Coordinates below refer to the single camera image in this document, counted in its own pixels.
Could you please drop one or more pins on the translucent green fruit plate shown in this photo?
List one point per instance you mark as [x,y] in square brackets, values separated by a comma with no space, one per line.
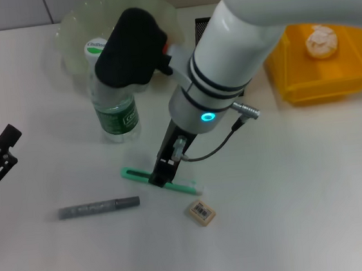
[74,40]

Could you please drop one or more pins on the water bottle with green label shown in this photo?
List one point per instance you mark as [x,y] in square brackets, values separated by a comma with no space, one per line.
[117,119]

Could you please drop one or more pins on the white paper ball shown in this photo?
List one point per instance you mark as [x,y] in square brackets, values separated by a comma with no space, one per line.
[320,43]

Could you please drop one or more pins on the beige eraser with barcode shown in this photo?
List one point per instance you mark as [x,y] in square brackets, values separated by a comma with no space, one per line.
[202,213]

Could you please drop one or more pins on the red tomato-shaped toy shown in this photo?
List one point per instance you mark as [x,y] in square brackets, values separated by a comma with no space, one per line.
[165,48]

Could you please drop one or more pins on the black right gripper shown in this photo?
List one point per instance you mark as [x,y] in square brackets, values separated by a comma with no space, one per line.
[169,149]

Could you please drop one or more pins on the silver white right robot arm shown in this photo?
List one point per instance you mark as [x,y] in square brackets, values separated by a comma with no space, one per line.
[239,38]

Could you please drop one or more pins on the green utility knife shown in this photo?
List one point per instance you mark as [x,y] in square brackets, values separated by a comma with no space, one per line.
[133,174]

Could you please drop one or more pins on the silver marker pen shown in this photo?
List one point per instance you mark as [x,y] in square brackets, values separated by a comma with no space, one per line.
[94,208]

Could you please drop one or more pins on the yellow plastic bin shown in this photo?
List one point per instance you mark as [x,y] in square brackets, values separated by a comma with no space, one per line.
[325,88]

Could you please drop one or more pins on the black mesh pen holder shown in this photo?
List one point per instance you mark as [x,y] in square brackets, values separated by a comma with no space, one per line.
[202,26]

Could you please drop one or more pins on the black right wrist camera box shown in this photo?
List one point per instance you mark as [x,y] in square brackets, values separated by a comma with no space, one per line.
[133,50]

